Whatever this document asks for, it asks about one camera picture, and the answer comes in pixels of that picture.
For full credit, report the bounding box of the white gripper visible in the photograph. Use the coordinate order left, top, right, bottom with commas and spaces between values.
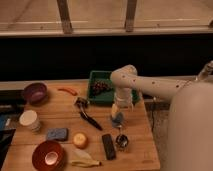
111, 88, 134, 119

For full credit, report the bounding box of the blue cup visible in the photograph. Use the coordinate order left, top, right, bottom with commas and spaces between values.
110, 112, 124, 129

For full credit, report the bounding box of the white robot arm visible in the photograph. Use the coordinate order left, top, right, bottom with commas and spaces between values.
110, 60, 213, 171

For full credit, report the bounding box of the green plastic tray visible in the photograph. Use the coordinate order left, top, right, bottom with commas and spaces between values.
87, 70, 140, 106

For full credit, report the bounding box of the dark grape bunch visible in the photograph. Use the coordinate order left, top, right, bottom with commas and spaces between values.
90, 81, 112, 96

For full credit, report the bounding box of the small shiny metal object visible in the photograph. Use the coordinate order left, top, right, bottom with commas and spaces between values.
115, 134, 129, 150

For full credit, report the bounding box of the black remote control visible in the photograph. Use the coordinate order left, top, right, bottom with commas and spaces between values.
102, 134, 116, 160

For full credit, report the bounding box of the red chili pepper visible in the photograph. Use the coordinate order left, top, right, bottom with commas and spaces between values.
57, 87, 78, 96

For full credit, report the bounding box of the yellow apple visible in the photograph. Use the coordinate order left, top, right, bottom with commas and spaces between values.
73, 133, 88, 149

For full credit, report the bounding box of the blue sponge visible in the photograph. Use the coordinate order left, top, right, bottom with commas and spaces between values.
46, 128, 68, 141

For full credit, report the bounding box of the yellow banana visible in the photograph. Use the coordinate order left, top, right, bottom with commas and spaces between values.
70, 160, 101, 168

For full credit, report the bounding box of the purple bowl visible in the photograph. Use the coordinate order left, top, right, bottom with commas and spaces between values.
22, 82, 47, 105

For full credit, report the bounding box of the red bowl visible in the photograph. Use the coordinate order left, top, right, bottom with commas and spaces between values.
32, 140, 64, 171

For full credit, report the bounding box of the white cup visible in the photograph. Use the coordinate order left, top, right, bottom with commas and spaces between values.
19, 110, 41, 132

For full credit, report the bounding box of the blue object at left edge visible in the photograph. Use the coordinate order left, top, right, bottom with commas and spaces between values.
0, 115, 9, 131

